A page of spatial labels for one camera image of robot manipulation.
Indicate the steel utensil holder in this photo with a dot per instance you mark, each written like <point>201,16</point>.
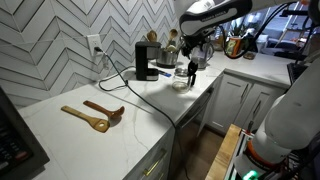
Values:
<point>165,58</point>

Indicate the metal ladle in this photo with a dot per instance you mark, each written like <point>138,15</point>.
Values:
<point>171,48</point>

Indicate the wooden spoon narrow head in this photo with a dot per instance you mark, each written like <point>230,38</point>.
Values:
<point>172,34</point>

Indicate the small brown dish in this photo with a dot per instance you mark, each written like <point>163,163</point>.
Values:
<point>249,55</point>

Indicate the built-in dishwasher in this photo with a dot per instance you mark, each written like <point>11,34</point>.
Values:
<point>196,133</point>

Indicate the black drip coffee maker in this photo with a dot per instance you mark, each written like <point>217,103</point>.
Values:
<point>144,61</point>

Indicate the dark wooden spoon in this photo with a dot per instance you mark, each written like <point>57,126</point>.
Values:
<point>106,111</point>

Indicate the wooden topped robot cart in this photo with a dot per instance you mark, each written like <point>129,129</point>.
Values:
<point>225,153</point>

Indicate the wooden spoon round head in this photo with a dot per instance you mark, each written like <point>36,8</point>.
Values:
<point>152,36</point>

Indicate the glass coffee pot black lid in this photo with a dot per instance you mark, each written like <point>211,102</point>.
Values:
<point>181,85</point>

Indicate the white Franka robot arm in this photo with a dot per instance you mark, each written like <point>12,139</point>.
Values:
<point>293,113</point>

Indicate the light wooden slotted spatula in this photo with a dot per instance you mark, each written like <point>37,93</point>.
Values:
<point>86,117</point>

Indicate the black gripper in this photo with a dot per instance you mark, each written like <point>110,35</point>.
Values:
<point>190,45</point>

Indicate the white wall outlet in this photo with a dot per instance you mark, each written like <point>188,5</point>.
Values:
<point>94,42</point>

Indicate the green orange can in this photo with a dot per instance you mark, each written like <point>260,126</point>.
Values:
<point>234,46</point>

